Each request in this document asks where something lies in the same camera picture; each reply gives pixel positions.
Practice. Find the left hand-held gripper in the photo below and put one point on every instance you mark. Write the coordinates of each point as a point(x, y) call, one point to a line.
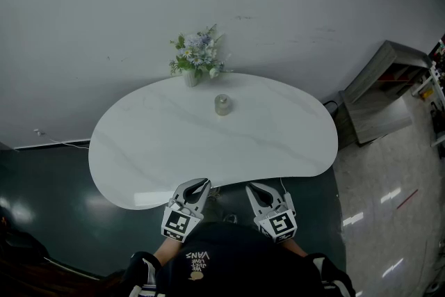
point(179, 224)

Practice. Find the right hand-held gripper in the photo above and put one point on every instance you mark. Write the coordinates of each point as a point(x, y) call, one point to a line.
point(280, 224)

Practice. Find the person's black printed shirt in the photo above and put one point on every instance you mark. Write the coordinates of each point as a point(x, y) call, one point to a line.
point(236, 264)

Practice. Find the person's right forearm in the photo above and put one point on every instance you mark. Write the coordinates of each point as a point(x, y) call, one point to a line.
point(295, 247)

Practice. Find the white kidney-shaped table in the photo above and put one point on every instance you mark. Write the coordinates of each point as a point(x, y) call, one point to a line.
point(174, 142)

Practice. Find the long white office desk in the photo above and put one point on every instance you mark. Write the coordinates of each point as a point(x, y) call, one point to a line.
point(438, 104)

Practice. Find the person's left grey shoe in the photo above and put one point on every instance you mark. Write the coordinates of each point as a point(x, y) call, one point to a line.
point(212, 193)

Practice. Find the blue and white flower bouquet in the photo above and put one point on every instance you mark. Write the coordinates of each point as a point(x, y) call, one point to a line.
point(198, 50)

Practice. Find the grey wooden shelf cabinet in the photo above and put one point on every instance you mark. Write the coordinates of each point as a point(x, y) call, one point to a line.
point(375, 104)

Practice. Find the white ribbed vase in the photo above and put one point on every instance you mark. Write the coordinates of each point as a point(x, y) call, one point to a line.
point(190, 79)

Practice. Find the person's left forearm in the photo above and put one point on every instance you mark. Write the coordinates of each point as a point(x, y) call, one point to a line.
point(167, 252)

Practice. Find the small glass jar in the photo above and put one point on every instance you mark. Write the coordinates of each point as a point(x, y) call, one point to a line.
point(222, 105)

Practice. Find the person's grey shoe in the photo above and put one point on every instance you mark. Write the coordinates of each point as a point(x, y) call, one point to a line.
point(229, 218)
point(212, 193)

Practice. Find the person's right grey shoe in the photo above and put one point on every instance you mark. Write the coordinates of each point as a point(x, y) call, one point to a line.
point(229, 218)

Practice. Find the red floor strip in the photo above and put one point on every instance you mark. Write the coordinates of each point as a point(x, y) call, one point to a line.
point(407, 199)

